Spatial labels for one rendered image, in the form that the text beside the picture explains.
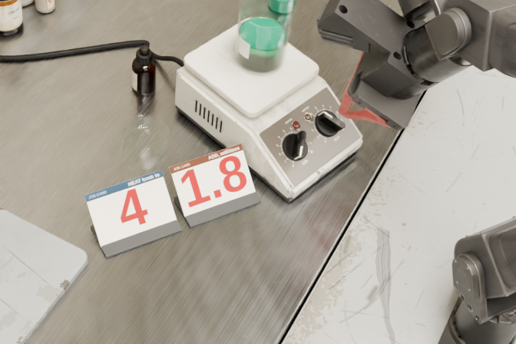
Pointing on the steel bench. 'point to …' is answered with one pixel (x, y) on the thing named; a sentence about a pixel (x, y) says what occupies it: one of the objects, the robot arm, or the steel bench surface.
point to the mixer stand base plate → (31, 275)
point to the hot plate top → (265, 96)
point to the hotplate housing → (252, 128)
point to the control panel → (312, 160)
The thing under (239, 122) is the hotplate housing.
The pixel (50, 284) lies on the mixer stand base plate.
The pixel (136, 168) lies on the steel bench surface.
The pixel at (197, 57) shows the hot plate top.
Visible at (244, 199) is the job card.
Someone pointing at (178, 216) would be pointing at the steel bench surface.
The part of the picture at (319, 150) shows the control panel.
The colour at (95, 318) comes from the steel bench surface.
